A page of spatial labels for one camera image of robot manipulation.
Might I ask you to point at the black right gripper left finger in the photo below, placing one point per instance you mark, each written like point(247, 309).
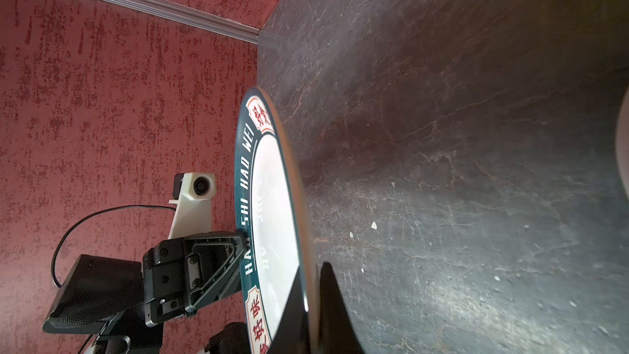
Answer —
point(292, 336)

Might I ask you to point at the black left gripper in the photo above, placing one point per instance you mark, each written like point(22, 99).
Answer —
point(182, 276)

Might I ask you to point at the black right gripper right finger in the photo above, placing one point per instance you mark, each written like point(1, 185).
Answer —
point(336, 333)

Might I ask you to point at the green rim hao shi plate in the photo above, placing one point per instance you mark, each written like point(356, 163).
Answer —
point(271, 212)

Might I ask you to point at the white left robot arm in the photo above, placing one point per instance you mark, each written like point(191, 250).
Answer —
point(125, 304)

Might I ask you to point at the green red rim plate right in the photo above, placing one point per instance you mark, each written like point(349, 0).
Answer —
point(622, 142)

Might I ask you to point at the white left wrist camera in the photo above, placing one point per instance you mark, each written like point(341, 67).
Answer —
point(192, 196)

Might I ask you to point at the left aluminium corner post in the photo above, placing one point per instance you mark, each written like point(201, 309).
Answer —
point(128, 0)

